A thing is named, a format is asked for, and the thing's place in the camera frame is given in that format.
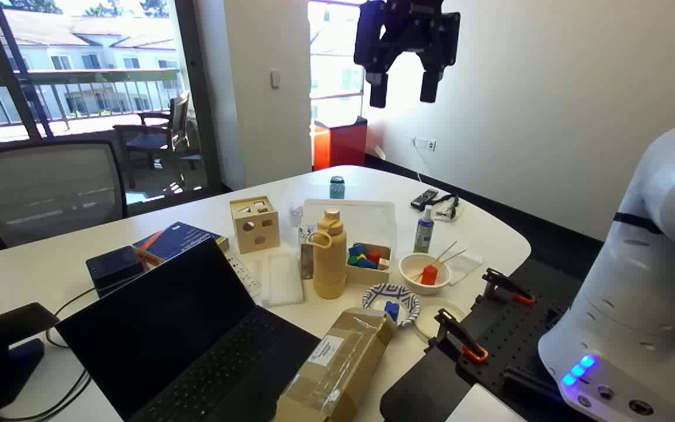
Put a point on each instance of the small red block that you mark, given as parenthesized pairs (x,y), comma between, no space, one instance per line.
(429,275)

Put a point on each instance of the clear plastic sleeve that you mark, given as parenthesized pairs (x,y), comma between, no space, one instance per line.
(279,277)

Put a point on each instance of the black mounting board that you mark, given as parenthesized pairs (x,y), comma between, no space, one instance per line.
(510,343)

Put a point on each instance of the black orange clamp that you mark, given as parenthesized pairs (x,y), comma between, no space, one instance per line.
(460,335)
(504,284)

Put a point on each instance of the black remote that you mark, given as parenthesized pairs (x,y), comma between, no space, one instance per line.
(422,198)

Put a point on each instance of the clear bottle cap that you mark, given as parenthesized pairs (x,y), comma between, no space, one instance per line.
(428,213)

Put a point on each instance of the red orange cabinet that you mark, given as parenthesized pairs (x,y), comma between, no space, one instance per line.
(345,143)

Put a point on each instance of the tan water bottle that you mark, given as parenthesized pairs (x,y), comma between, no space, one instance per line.
(330,260)

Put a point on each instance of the black laptop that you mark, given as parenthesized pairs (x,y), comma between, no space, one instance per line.
(182,343)

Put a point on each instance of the blue patterned plate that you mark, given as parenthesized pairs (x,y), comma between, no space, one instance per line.
(377,300)

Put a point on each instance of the small teal jar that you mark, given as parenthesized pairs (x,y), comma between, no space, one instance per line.
(339,189)

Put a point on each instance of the white round bowl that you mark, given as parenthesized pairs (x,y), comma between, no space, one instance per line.
(415,267)

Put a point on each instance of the small blue block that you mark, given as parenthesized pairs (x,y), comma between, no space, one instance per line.
(392,311)

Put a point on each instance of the brown cardboard box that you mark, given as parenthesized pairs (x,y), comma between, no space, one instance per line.
(339,366)

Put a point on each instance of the wooden chopstick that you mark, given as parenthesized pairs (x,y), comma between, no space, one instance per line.
(446,252)
(455,256)

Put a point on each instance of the white wall outlet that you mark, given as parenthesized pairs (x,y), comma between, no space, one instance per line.
(426,143)

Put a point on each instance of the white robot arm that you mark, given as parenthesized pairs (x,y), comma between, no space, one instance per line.
(650,273)

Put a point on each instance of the black glasses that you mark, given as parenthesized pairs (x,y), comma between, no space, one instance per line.
(446,204)

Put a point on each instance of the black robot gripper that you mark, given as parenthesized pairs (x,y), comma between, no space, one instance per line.
(408,27)

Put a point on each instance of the black notebook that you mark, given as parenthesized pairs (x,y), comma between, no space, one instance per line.
(117,271)

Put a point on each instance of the blue spray bottle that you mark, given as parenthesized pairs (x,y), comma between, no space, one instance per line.
(422,236)

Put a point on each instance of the wooden tray of blocks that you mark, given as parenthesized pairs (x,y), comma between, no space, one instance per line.
(365,273)

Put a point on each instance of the white light switch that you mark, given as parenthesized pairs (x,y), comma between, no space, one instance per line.
(276,78)

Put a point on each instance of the blue toy block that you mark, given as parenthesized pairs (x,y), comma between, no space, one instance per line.
(358,252)

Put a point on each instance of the clear plastic bag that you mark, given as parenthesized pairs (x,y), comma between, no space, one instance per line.
(470,267)

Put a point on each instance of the dark outdoor chair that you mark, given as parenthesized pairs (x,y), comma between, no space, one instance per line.
(158,143)

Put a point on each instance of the red toy block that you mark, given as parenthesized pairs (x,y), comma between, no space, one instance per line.
(377,256)

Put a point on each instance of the grey mesh office chair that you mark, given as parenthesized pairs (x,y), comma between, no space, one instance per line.
(40,189)

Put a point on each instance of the blue book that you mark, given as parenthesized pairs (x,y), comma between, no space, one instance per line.
(177,237)

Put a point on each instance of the wooden shape sorter box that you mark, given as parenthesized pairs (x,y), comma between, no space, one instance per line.
(257,226)

